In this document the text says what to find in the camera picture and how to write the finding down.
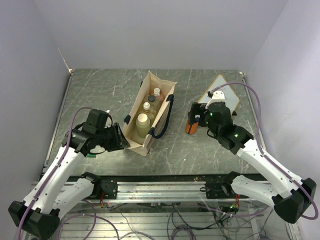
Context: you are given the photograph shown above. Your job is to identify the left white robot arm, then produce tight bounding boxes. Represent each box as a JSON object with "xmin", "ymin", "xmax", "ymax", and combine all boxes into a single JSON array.
[{"xmin": 8, "ymin": 108, "xmax": 129, "ymax": 240}]

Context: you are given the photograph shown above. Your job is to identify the beige canvas tote bag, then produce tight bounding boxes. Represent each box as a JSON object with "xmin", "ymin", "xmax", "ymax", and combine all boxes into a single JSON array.
[{"xmin": 122, "ymin": 72, "xmax": 176, "ymax": 156}]

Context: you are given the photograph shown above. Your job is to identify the clear bottle with white cap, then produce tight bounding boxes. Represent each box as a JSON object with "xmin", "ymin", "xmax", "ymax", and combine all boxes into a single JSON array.
[{"xmin": 142, "ymin": 101, "xmax": 157, "ymax": 119}]

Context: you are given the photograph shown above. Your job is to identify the amber bottle with black cap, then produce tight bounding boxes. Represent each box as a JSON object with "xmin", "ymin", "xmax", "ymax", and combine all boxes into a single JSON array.
[{"xmin": 148, "ymin": 95, "xmax": 161, "ymax": 112}]

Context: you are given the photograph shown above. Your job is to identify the green capped marker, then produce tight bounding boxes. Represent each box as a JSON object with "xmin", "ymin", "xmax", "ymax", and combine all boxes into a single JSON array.
[{"xmin": 86, "ymin": 154, "xmax": 96, "ymax": 158}]

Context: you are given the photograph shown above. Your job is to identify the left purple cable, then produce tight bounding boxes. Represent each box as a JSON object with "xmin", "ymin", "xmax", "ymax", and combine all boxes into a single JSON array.
[{"xmin": 16, "ymin": 106, "xmax": 97, "ymax": 240}]

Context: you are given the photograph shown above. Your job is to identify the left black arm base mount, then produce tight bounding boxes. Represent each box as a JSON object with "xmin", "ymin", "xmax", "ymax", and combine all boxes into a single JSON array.
[{"xmin": 70, "ymin": 172, "xmax": 118, "ymax": 200}]

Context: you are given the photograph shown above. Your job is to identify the small whiteboard with wooden frame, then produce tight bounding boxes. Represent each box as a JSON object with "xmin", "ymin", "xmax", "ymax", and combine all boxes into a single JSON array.
[{"xmin": 197, "ymin": 74, "xmax": 240, "ymax": 114}]

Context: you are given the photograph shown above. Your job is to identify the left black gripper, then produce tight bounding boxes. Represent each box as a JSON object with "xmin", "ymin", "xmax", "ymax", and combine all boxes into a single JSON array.
[{"xmin": 95, "ymin": 122, "xmax": 131, "ymax": 152}]

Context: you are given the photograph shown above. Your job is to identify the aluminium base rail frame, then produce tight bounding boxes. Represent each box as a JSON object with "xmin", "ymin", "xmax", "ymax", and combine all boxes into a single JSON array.
[{"xmin": 48, "ymin": 174, "xmax": 299, "ymax": 240}]

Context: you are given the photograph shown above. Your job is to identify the yellow bottle with beige cap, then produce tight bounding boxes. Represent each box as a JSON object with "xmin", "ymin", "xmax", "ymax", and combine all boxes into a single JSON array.
[{"xmin": 136, "ymin": 113, "xmax": 151, "ymax": 138}]

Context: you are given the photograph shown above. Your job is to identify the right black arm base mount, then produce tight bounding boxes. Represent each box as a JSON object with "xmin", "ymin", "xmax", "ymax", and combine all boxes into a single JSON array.
[{"xmin": 200, "ymin": 182, "xmax": 236, "ymax": 200}]

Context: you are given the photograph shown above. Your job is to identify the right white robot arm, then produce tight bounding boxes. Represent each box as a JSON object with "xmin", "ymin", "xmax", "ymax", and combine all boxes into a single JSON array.
[{"xmin": 188, "ymin": 101, "xmax": 317, "ymax": 224}]

